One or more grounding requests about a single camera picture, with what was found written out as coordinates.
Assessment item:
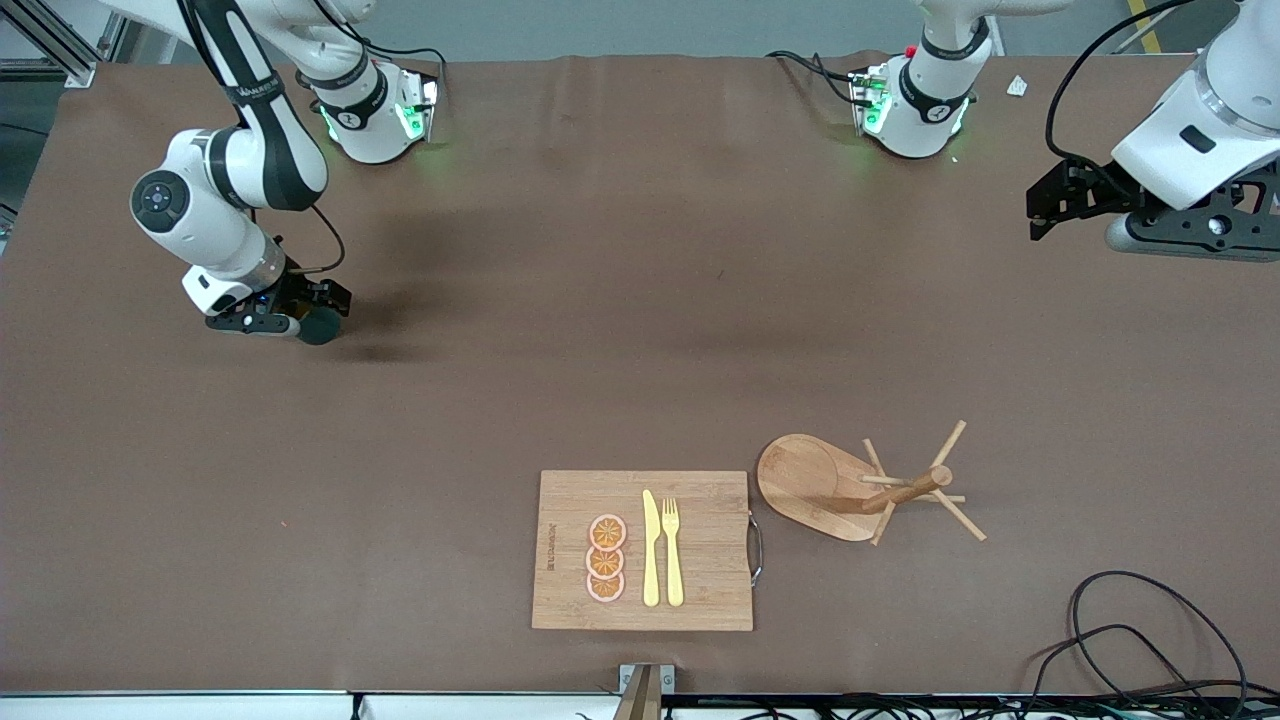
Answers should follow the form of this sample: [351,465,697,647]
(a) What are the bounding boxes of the black looped cable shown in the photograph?
[1020,623,1206,720]
[1068,570,1251,720]

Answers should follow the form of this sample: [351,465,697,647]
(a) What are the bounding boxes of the metal bracket with wooden post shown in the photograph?
[612,663,676,720]

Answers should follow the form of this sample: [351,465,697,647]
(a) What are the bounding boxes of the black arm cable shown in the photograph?
[270,203,347,277]
[1043,0,1193,171]

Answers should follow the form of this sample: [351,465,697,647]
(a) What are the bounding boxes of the yellow plastic knife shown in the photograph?
[642,489,662,608]

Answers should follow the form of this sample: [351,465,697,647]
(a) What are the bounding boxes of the black left base cable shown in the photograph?
[765,49,863,107]

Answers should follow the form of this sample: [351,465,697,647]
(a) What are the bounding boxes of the bamboo cutting board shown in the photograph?
[531,470,765,632]

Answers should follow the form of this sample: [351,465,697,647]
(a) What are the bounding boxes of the yellow plastic fork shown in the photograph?
[661,497,686,608]

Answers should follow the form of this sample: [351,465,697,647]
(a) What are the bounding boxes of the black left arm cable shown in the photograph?
[1043,0,1193,171]

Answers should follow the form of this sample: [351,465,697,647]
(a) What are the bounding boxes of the brown table cover mat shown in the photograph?
[0,52,1280,697]

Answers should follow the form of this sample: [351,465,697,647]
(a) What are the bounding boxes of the black base cable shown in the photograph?
[310,0,448,91]
[765,49,863,107]

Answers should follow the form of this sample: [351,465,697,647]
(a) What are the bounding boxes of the black right base cable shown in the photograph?
[310,0,448,91]

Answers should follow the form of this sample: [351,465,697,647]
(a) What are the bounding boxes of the aluminium frame profile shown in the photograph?
[0,0,129,89]

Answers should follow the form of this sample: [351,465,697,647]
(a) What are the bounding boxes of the dark green cup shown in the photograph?
[297,305,344,347]

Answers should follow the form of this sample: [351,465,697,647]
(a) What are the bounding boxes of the wooden cup rack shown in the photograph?
[756,420,988,547]

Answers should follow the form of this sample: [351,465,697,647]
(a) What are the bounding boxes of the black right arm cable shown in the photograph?
[270,203,347,277]

